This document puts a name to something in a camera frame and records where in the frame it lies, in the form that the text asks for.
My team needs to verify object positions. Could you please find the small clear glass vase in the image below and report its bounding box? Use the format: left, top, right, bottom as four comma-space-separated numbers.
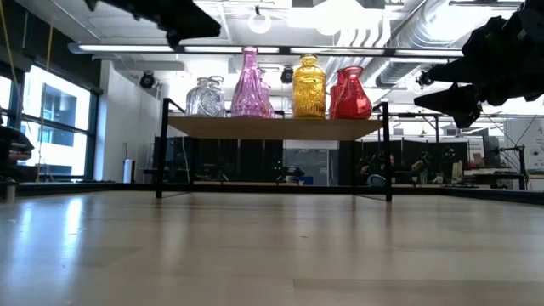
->
185, 76, 216, 118

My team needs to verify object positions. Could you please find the white cylinder container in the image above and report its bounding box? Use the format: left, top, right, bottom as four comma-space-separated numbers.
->
122, 158, 136, 184

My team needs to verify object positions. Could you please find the yellow hanging cable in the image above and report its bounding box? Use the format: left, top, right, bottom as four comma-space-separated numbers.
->
0, 0, 57, 184

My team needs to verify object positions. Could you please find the wide yellow glass vase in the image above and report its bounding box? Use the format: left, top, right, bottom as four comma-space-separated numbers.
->
292, 54, 327, 120

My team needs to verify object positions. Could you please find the round white ceiling lamp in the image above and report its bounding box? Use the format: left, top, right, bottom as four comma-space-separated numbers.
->
247, 12, 273, 36

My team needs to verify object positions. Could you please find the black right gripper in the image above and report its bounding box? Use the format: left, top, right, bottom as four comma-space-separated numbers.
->
413, 8, 544, 129

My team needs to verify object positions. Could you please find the conical red glass vase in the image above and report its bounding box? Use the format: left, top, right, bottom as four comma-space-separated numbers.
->
329, 65, 374, 121

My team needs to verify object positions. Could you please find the white cabinet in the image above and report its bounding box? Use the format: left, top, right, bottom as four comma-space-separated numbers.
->
503, 116, 544, 192

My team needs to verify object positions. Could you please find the tall pink glass vase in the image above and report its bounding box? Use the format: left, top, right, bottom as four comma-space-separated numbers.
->
230, 45, 275, 119

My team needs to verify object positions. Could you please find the pink ribbed glass vase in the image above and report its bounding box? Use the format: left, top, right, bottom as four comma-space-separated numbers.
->
254, 66, 276, 119

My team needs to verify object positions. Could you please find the black aluminium table frame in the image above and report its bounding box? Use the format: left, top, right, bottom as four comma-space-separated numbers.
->
0, 180, 544, 205

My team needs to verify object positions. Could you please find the black partition screen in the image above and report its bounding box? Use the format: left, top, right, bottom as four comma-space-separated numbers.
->
152, 135, 284, 184

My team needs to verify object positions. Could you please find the silver ventilation duct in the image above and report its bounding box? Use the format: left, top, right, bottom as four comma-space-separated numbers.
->
322, 0, 481, 88

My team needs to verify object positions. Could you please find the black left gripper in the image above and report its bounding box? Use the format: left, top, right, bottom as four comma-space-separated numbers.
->
83, 0, 223, 49

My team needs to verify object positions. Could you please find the round clear glass vase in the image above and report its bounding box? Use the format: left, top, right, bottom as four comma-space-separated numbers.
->
207, 75, 228, 118

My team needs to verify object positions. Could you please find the wooden shelf black metal frame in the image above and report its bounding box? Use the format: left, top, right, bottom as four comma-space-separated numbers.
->
155, 96, 394, 203

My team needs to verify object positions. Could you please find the black ceiling beam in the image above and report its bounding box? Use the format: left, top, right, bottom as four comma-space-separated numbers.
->
67, 42, 465, 59

